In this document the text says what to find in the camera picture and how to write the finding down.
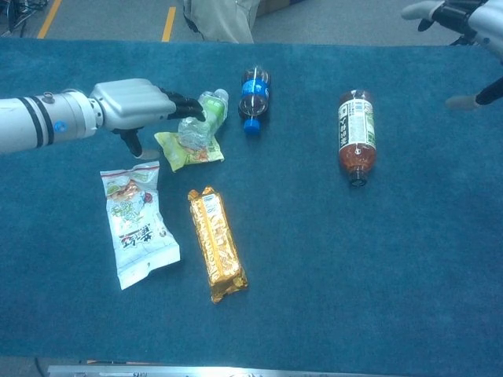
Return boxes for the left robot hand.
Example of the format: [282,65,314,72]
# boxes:
[88,78,207,160]

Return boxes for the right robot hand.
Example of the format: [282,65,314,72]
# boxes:
[400,0,503,111]

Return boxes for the yellow-green chip bag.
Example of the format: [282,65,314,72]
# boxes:
[153,130,226,173]

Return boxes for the clear water bottle green label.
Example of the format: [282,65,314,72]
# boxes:
[177,88,229,152]

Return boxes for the cola bottle blue label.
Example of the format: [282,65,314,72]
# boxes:
[238,67,272,137]

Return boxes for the white snack bag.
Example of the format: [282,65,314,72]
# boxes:
[100,160,182,291]

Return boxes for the gold foil biscuit pack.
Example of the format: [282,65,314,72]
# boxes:
[187,185,249,304]

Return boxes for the amber tea bottle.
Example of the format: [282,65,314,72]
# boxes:
[337,89,377,189]

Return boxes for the seated person in beige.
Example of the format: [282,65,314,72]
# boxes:
[182,0,263,44]

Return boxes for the teal felt table cloth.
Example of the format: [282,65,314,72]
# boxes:
[0,37,503,372]

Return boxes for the tangled floor cables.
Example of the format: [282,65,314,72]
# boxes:
[0,0,48,32]

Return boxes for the aluminium frame rail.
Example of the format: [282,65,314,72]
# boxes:
[46,364,394,377]

